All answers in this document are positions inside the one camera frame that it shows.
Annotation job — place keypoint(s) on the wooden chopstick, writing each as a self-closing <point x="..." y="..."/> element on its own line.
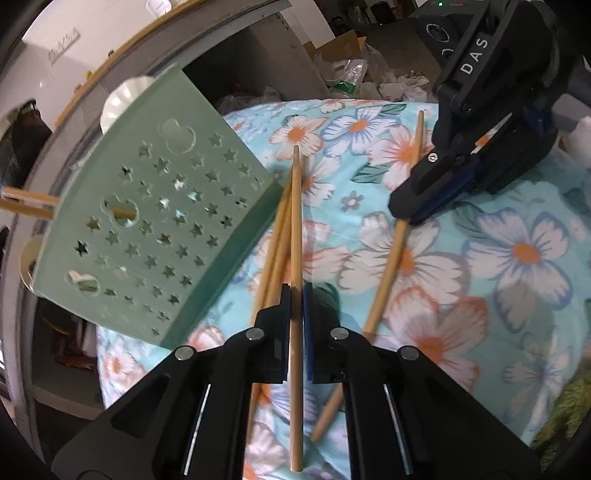
<point x="296" y="221"/>
<point x="32" y="194"/>
<point x="390" y="277"/>
<point x="25" y="207"/>
<point x="282" y="258"/>
<point x="270" y="258"/>

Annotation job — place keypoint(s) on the crumpled plastic bags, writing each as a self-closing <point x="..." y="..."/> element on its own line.
<point x="383" y="78"/>

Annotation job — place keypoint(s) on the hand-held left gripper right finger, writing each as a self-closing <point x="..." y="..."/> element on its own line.
<point x="308" y="332"/>

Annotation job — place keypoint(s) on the floral blue blanket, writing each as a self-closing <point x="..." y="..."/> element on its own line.
<point x="521" y="286"/>

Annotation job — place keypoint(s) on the cardboard box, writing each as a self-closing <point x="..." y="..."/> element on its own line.
<point x="334" y="46"/>

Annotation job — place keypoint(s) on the green plastic utensil holder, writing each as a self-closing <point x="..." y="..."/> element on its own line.
<point x="152" y="138"/>

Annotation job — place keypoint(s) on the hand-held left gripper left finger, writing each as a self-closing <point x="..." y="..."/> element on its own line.
<point x="285" y="332"/>

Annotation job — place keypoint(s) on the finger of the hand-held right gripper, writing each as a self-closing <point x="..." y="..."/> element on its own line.
<point x="425" y="184"/>
<point x="512" y="157"/>

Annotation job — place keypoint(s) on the white wall socket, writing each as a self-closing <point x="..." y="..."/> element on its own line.
<point x="64" y="44"/>

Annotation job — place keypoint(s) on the white spoon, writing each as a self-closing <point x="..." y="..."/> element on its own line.
<point x="122" y="94"/>

